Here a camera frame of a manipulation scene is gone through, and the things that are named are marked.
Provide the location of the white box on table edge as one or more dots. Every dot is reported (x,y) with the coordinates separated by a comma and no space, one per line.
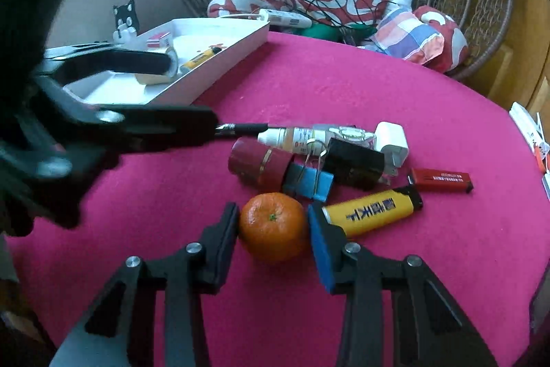
(530,131)

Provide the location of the dark red cylinder tube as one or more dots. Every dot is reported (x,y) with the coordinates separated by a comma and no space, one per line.
(259,164)

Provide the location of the blue binder clip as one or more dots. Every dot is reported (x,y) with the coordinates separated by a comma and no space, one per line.
(307,179)

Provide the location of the orange tangerine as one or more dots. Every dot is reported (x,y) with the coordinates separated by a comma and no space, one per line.
(274,228)

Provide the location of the red lighter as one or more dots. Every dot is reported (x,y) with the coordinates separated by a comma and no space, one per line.
(440,181)

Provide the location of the white power strip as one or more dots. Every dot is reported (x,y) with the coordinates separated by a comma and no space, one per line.
(275,17)

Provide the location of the green cloth bundle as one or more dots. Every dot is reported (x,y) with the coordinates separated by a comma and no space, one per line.
(353,34)

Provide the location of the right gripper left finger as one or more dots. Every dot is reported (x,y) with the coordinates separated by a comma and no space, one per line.
(118,327)

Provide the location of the plaid checkered cushion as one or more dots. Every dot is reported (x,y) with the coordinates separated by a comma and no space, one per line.
(401,35)

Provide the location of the red white square cushion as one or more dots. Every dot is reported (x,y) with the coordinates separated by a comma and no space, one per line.
(343,12)

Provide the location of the brown tape roll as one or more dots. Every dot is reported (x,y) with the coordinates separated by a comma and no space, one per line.
(159,67)

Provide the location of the red white seat cushion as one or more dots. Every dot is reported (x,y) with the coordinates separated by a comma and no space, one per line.
(220,8)

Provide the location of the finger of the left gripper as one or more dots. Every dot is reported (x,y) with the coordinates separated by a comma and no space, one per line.
(151,128)
(73,67)

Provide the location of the black pen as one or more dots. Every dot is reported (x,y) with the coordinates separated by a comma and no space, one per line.
(240,130)

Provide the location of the white cardboard tray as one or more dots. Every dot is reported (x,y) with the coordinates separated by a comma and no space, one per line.
(197,52)

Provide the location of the yellow lighter black top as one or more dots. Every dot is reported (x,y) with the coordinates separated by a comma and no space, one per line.
(200,58)

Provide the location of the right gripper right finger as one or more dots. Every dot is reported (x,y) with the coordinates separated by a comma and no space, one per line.
(397,312)

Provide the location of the black cat phone stand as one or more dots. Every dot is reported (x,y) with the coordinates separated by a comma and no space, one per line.
(127,23)

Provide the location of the white charger plug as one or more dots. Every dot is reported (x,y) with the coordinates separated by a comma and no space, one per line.
(391,142)

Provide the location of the white label dropper bottle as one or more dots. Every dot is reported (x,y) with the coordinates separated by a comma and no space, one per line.
(294,139)

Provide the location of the pink white small box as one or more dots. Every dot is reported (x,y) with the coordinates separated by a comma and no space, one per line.
(160,40)

